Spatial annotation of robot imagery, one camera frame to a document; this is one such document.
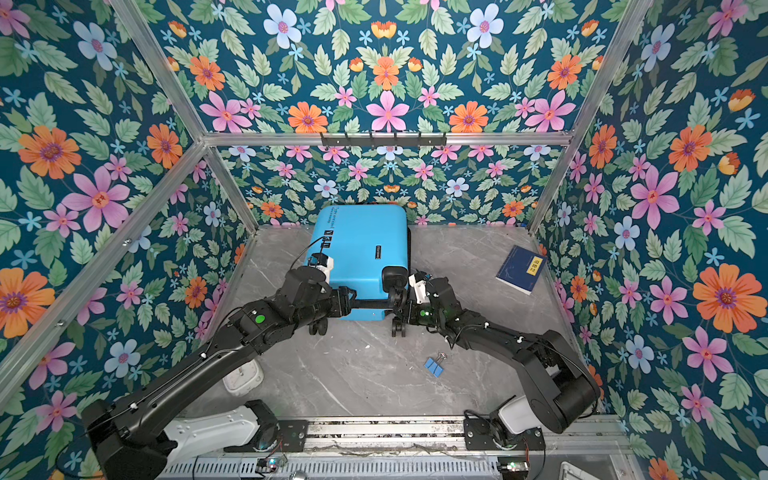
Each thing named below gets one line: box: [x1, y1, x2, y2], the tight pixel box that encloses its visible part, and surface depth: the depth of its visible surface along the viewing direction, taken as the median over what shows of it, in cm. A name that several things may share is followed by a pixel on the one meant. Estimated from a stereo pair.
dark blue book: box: [495, 245, 548, 296], surface depth 107 cm
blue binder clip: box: [424, 352, 448, 378], surface depth 86 cm
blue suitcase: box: [308, 204, 412, 337], surface depth 88 cm
